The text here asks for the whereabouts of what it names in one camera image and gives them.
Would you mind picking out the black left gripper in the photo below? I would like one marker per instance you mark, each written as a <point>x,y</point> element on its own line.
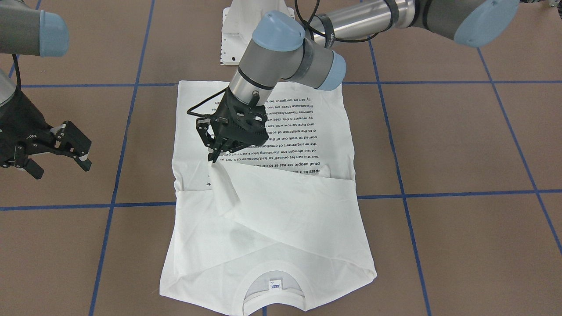
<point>205,130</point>

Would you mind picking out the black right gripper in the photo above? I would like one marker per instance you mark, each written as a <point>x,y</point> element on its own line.
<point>21,119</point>

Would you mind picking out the white long-sleeve printed shirt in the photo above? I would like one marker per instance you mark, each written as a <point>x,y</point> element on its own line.
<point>273,224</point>

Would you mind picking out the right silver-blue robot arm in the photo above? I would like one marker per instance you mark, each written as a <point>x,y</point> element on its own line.
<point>26,31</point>

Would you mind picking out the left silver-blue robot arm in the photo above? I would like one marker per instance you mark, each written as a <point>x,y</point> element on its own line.
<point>300,50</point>

